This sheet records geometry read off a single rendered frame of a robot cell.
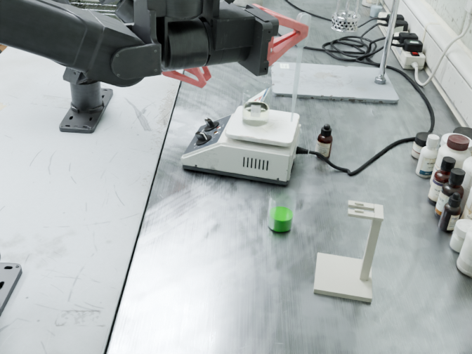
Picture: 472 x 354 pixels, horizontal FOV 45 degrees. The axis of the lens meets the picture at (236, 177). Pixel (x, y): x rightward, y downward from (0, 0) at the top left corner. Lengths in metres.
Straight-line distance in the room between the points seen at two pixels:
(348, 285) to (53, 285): 0.41
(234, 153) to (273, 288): 0.29
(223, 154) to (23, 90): 0.56
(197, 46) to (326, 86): 0.77
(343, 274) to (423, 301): 0.11
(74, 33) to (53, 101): 0.72
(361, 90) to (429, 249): 0.57
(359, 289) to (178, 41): 0.42
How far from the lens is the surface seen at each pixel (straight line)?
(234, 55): 0.69
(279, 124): 1.03
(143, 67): 0.63
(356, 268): 0.85
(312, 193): 1.01
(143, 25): 0.65
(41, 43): 0.61
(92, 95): 1.22
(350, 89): 1.41
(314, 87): 1.39
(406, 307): 0.83
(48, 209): 0.97
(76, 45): 0.61
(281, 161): 0.99
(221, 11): 0.69
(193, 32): 0.66
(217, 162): 1.01
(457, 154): 1.05
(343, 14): 1.39
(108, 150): 1.11
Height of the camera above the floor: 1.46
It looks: 33 degrees down
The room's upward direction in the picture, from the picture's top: 3 degrees clockwise
